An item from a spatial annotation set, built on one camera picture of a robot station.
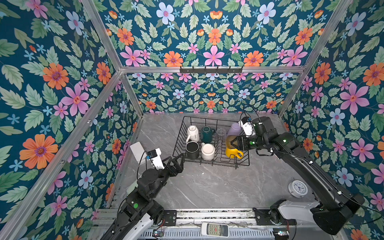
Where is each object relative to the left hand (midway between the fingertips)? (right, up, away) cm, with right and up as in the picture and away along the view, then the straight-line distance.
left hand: (180, 154), depth 67 cm
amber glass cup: (+23, +7, +6) cm, 25 cm away
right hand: (+26, +6, +5) cm, 27 cm away
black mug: (+4, 0, +20) cm, 20 cm away
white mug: (+4, +7, +27) cm, 28 cm away
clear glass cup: (+22, +8, +29) cm, 37 cm away
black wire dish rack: (+20, -6, +22) cm, 31 cm away
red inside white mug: (+13, -2, +20) cm, 24 cm away
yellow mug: (+28, -3, +22) cm, 36 cm away
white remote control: (+16, -36, +3) cm, 39 cm away
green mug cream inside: (+12, +8, +27) cm, 31 cm away
